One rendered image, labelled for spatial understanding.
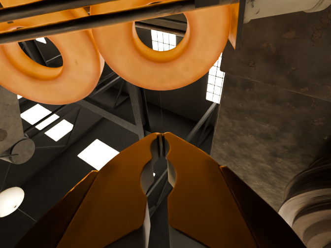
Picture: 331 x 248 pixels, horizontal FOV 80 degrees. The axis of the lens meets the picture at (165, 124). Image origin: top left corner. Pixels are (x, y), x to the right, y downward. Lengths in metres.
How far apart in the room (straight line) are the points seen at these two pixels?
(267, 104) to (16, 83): 0.52
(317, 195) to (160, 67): 0.41
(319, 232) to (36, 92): 0.59
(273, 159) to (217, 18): 0.53
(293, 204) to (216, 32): 0.44
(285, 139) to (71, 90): 0.54
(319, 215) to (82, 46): 0.53
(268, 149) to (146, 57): 0.51
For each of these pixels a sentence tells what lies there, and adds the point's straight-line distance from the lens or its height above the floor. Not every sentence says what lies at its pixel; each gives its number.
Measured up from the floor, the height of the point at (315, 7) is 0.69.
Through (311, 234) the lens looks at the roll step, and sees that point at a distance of 0.60.
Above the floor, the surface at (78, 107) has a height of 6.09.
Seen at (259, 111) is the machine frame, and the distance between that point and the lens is 0.59.
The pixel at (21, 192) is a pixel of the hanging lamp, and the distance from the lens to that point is 5.22.
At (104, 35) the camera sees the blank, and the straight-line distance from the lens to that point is 0.25.
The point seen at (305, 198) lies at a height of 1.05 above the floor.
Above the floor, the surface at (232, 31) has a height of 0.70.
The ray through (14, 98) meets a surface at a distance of 2.77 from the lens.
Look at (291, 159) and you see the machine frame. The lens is 0.69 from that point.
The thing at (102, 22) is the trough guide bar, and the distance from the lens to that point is 0.23.
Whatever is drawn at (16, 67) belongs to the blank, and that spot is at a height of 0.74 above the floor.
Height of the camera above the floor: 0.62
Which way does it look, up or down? 45 degrees up
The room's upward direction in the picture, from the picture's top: 176 degrees clockwise
